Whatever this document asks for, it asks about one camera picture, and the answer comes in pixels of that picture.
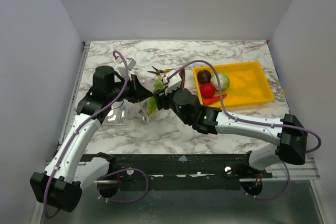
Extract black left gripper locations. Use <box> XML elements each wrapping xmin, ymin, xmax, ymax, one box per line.
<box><xmin>108</xmin><ymin>74</ymin><xmax>153</xmax><ymax>103</ymax></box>

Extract green grape bunch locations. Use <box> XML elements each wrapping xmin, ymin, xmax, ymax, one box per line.
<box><xmin>146</xmin><ymin>81</ymin><xmax>164</xmax><ymax>116</ymax></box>

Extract clear zip top bag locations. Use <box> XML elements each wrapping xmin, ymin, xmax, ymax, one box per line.
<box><xmin>129</xmin><ymin>79</ymin><xmax>164</xmax><ymax>123</ymax></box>

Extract red tomato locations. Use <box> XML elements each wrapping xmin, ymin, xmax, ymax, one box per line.
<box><xmin>199</xmin><ymin>82</ymin><xmax>216</xmax><ymax>99</ymax></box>

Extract orange red chili pepper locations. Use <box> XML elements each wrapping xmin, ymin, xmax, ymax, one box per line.
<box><xmin>203</xmin><ymin>94</ymin><xmax>227</xmax><ymax>106</ymax></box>

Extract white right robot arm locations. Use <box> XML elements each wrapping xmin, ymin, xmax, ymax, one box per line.
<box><xmin>154</xmin><ymin>88</ymin><xmax>307</xmax><ymax>178</ymax></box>

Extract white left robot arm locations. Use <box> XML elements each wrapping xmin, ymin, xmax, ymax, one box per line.
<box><xmin>30</xmin><ymin>66</ymin><xmax>152</xmax><ymax>212</ymax></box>

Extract clear plastic screw box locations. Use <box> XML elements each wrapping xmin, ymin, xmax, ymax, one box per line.
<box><xmin>103</xmin><ymin>100</ymin><xmax>129</xmax><ymax>125</ymax></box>

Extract red black utility knife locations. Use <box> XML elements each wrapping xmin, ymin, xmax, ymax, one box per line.
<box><xmin>180</xmin><ymin>69</ymin><xmax>185</xmax><ymax>89</ymax></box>

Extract dark red onion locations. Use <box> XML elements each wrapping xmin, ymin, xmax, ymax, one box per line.
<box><xmin>197</xmin><ymin>70</ymin><xmax>212</xmax><ymax>84</ymax></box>

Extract pale green cabbage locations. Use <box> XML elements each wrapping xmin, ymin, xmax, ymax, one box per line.
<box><xmin>211</xmin><ymin>72</ymin><xmax>230</xmax><ymax>90</ymax></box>

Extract yellow plastic tray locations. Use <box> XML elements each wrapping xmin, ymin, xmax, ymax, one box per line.
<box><xmin>193</xmin><ymin>61</ymin><xmax>275</xmax><ymax>109</ymax></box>

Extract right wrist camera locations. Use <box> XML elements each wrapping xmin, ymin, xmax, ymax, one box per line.
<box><xmin>162</xmin><ymin>69</ymin><xmax>182</xmax><ymax>94</ymax></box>

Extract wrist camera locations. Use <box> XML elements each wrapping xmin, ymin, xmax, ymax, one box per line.
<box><xmin>116</xmin><ymin>57</ymin><xmax>136</xmax><ymax>78</ymax></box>
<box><xmin>162</xmin><ymin>69</ymin><xmax>182</xmax><ymax>94</ymax></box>

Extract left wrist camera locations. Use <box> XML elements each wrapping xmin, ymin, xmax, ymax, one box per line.
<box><xmin>116</xmin><ymin>57</ymin><xmax>136</xmax><ymax>78</ymax></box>

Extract yellow handled pliers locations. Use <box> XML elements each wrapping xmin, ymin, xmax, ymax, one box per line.
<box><xmin>148</xmin><ymin>66</ymin><xmax>172</xmax><ymax>80</ymax></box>

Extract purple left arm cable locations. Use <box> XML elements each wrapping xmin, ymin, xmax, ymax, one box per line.
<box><xmin>43</xmin><ymin>50</ymin><xmax>129</xmax><ymax>219</ymax></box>

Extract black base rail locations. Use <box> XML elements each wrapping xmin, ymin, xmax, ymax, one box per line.
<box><xmin>81</xmin><ymin>153</ymin><xmax>272</xmax><ymax>194</ymax></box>

